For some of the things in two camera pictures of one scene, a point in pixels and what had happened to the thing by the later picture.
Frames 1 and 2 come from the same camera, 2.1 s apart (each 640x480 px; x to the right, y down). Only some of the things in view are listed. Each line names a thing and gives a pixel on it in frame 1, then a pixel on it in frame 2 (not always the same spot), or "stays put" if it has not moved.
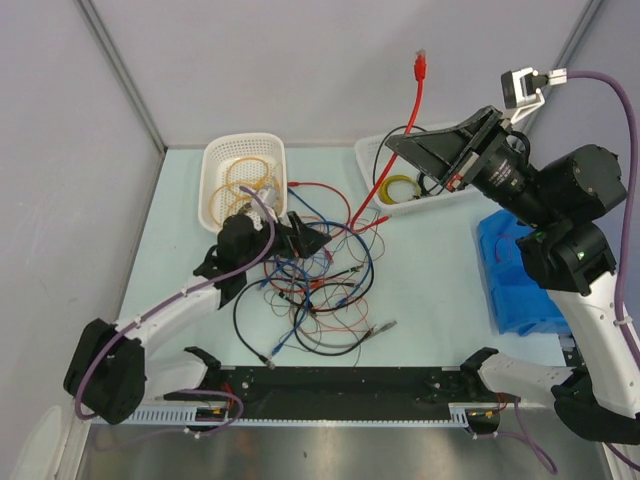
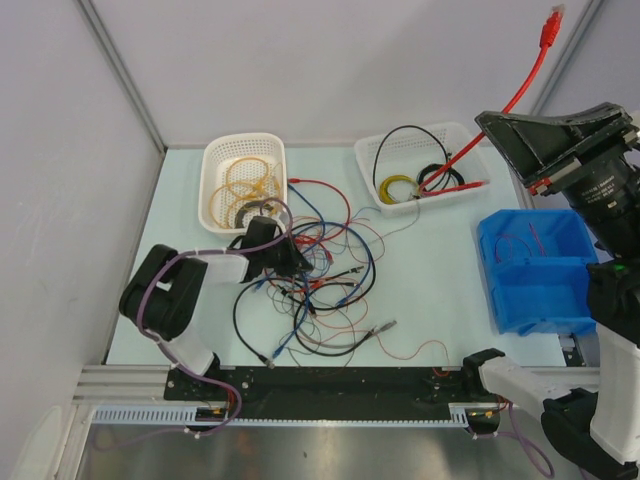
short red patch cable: (420, 64) to (551, 37)
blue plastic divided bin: (521, 302) stays put
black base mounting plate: (295, 392) stays put
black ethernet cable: (398, 127) stays put
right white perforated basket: (413, 185) stays put
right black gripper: (444, 149) to (535, 144)
